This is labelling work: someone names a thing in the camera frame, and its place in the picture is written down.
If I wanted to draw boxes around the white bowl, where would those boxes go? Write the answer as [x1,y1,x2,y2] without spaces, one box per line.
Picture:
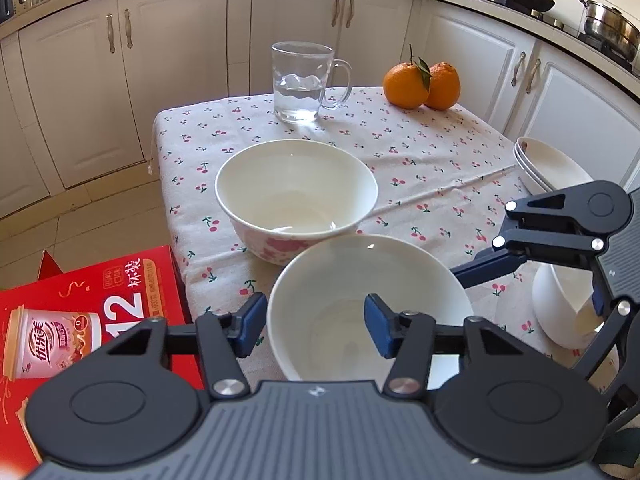
[215,139,378,266]
[267,234,473,384]
[532,263,603,350]

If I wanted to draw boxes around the red drink carton box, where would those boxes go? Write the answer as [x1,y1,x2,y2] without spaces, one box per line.
[1,246,190,479]

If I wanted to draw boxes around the steel pot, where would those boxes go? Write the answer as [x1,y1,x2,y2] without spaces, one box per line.
[578,0,639,63]

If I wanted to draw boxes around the glass water mug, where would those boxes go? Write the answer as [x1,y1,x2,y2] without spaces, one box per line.
[271,41,352,122]

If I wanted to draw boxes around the orange with leaf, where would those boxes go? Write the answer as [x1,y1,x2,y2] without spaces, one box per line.
[382,46,432,110]

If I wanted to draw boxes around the bumpy orange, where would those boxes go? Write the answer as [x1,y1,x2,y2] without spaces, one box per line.
[424,62,461,110]

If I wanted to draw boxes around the white fruit plate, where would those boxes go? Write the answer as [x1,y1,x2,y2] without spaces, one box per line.
[512,136,592,195]

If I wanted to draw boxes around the cherry print tablecloth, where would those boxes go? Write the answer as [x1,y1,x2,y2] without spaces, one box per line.
[150,84,616,396]

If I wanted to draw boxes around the white kitchen cabinets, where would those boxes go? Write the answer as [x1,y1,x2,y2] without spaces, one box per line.
[1,0,639,216]

